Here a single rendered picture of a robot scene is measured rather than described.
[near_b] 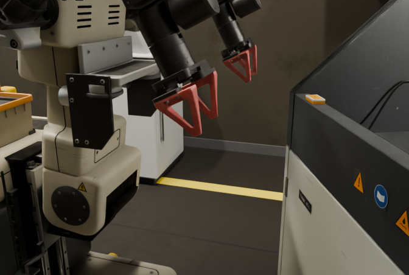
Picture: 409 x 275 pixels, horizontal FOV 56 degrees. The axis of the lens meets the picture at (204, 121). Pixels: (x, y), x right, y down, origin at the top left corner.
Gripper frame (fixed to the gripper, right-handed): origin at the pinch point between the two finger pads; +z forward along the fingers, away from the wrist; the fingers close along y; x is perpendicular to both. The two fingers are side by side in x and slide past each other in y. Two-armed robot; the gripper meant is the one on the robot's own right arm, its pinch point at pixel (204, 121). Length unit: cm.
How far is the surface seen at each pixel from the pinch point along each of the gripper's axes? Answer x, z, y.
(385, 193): -21.2, 23.0, 4.2
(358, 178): -17.7, 22.7, 11.8
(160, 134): 99, 22, 164
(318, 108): -14.0, 12.3, 31.4
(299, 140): -5.3, 20.4, 39.8
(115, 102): 113, -9, 155
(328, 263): -4.1, 43.0, 18.7
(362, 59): -27, 9, 52
